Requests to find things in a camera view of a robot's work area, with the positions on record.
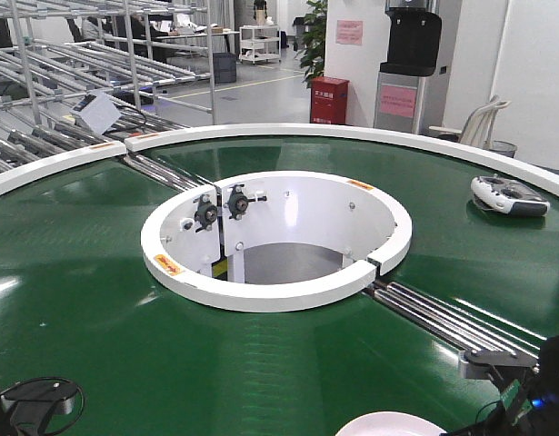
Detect white shelf cart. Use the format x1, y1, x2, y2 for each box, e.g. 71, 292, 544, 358
238, 25, 281, 64

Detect green circular conveyor belt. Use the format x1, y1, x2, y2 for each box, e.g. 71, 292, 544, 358
0, 136, 559, 435

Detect steel conveyor rollers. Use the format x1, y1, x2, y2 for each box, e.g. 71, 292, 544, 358
364, 281, 546, 358
120, 153, 214, 192

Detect metal roller rack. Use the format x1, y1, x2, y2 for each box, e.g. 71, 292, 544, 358
0, 0, 216, 178

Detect white control box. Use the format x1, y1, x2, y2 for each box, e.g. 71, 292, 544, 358
70, 92, 121, 134

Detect steel conveyor rollers left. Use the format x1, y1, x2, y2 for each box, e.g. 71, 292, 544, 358
120, 153, 214, 192

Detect red fire extinguisher box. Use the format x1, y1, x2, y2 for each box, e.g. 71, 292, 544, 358
310, 76, 349, 125

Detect green potted plant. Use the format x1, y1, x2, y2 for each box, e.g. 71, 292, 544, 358
300, 0, 328, 88

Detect white plastic chair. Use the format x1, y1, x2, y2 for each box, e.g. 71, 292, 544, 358
428, 95, 511, 150

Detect white grey remote controller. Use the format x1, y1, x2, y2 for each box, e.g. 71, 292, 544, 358
470, 175, 550, 217

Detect pink plate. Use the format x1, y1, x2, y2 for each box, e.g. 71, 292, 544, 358
335, 411, 445, 436

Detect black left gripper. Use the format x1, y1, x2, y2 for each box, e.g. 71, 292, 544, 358
0, 376, 85, 435

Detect steel conveyor rollers right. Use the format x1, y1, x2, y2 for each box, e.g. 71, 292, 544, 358
364, 281, 546, 358

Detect black grey water dispenser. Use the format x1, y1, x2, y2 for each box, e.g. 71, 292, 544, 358
374, 1, 442, 134

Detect white inner conveyor ring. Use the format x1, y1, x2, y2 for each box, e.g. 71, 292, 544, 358
140, 170, 414, 313

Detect white outer conveyor rim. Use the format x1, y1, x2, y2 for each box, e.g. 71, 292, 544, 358
0, 123, 559, 197

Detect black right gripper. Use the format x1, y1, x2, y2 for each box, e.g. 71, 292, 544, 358
451, 335, 559, 435

